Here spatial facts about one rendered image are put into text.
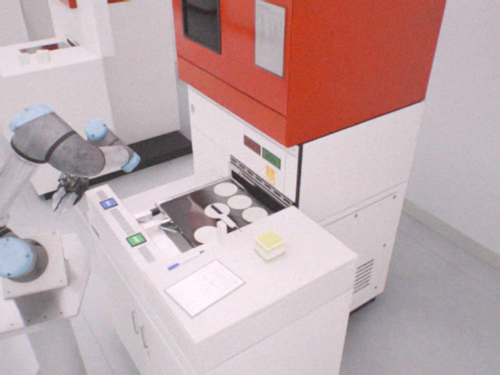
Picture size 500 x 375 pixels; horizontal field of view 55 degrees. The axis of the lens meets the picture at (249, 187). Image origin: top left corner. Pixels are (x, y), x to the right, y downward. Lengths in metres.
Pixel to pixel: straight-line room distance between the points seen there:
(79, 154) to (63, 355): 0.96
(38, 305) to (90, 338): 0.98
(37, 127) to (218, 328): 0.73
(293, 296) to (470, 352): 1.45
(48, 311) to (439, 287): 2.15
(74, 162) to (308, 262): 0.78
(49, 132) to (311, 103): 0.83
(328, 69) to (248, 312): 0.83
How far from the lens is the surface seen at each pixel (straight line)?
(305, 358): 1.82
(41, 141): 1.39
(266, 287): 1.49
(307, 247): 1.64
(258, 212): 1.89
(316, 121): 1.70
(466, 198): 3.22
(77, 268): 1.87
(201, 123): 2.28
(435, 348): 2.73
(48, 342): 2.01
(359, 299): 2.65
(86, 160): 1.39
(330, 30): 1.61
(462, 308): 2.97
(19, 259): 1.61
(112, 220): 1.82
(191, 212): 1.90
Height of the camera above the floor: 2.03
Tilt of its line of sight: 34 degrees down
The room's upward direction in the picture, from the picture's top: straight up
